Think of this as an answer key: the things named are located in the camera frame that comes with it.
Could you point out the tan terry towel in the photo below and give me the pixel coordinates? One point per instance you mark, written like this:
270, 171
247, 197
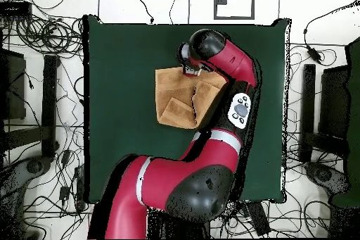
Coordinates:
174, 96

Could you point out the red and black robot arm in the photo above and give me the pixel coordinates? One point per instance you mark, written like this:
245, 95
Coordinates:
182, 181

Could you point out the dark green table cloth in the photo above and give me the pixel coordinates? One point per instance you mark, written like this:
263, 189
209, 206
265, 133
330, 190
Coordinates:
126, 54

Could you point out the black equipment box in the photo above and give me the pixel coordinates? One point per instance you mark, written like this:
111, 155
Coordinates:
334, 102
14, 88

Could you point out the black power strip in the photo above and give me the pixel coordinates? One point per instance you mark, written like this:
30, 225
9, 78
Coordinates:
257, 219

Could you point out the dark wheeled stand base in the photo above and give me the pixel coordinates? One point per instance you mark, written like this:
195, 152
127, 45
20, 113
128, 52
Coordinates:
323, 173
33, 166

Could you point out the green cloth beside table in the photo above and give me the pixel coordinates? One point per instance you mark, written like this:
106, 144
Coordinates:
355, 110

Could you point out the grey rectangular frame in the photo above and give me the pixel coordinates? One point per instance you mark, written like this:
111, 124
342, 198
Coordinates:
233, 18

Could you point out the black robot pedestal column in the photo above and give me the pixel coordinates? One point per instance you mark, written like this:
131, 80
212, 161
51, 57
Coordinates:
180, 226

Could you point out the flat black switch box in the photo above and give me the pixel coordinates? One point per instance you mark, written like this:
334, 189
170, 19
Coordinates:
15, 9

